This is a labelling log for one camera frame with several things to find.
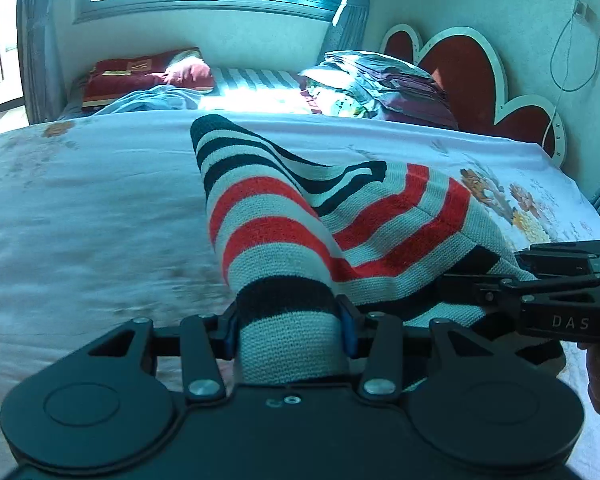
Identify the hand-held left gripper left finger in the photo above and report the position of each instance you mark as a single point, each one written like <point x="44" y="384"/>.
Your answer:
<point x="231" y="331"/>

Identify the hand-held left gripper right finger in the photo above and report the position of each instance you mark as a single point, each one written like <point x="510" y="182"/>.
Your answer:
<point x="349" y="331"/>

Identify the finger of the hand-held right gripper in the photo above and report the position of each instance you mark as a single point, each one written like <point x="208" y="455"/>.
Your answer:
<point x="480" y="290"/>
<point x="550" y="260"/>

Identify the striped knit sweater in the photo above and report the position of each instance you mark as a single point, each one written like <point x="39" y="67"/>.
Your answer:
<point x="290" y="240"/>

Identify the white floral bed sheet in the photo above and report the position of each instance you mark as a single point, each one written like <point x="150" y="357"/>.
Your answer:
<point x="105" y="200"/>

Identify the heart-shaped red headboard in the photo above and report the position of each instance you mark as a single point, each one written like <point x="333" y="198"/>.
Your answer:
<point x="460" y="70"/>

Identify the stack of folded bedding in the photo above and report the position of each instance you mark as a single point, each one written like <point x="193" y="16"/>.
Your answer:
<point x="380" y="85"/>

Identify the light blue cloth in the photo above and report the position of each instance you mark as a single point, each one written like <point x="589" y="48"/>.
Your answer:
<point x="145" y="100"/>

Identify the striped mattress cover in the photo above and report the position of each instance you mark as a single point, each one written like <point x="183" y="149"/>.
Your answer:
<point x="260" y="82"/>

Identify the red pillow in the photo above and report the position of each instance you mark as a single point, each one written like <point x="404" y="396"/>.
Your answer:
<point x="125" y="77"/>

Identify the blue curtain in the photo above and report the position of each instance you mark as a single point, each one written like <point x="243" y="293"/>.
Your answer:
<point x="37" y="40"/>
<point x="352" y="15"/>

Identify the wall socket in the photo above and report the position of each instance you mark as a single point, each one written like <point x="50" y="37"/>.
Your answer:
<point x="581" y="8"/>

